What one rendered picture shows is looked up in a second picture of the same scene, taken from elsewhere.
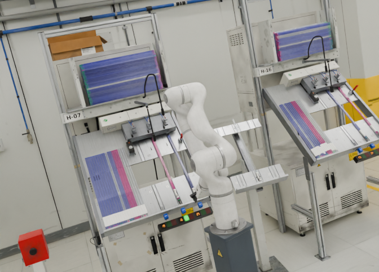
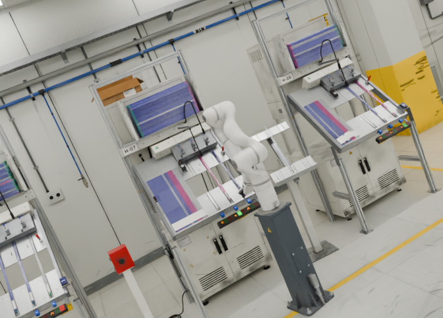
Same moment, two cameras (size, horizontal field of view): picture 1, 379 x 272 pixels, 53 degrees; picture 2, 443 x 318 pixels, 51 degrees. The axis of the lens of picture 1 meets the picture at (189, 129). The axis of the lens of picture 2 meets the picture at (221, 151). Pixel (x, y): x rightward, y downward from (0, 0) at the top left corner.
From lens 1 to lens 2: 1.03 m
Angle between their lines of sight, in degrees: 2
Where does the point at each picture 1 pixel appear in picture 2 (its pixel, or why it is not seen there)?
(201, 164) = (240, 162)
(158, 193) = (212, 198)
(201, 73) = (231, 91)
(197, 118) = (231, 128)
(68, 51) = (113, 96)
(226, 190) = (264, 179)
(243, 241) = (285, 216)
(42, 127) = (93, 171)
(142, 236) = (206, 239)
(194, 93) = (225, 110)
